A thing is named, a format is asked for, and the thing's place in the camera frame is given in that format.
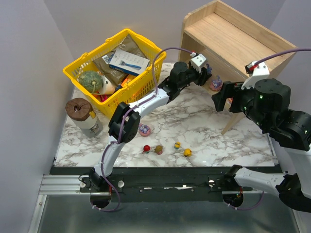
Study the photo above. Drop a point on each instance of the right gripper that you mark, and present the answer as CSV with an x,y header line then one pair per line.
x,y
233,97

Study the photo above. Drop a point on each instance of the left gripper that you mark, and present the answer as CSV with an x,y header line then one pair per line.
x,y
202,76

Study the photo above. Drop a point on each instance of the yellow blue minion toy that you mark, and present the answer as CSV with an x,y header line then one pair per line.
x,y
177,145

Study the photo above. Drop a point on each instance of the olive brown toy figure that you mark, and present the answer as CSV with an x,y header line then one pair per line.
x,y
158,149

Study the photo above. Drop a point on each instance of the bunny holding strawberry cake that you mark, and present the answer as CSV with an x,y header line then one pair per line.
x,y
209,68

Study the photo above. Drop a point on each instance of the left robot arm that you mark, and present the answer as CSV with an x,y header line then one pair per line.
x,y
125,121

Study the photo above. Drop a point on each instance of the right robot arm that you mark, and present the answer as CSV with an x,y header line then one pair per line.
x,y
267,105

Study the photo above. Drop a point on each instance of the wooden shelf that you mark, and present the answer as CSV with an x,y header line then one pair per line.
x,y
229,39

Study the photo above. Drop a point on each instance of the yellow plastic basket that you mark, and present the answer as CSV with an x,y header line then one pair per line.
x,y
136,89

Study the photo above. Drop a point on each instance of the yellow duck toy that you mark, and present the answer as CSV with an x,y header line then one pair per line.
x,y
187,153

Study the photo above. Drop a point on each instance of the brown foil bag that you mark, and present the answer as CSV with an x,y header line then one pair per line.
x,y
102,63

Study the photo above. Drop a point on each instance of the blue razor package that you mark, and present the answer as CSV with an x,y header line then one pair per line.
x,y
128,63

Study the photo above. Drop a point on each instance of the red round toy figure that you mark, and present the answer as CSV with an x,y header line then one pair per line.
x,y
146,149

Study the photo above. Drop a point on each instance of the white orange plush toy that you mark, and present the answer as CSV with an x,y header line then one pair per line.
x,y
108,87

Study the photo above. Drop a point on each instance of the red snack packet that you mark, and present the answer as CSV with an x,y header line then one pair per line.
x,y
103,98

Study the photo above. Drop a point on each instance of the green melon toy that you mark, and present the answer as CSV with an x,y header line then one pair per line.
x,y
91,80

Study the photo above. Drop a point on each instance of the brown lid white canister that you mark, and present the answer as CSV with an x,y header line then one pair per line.
x,y
81,112

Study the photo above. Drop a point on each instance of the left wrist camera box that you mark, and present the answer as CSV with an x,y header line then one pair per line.
x,y
198,61

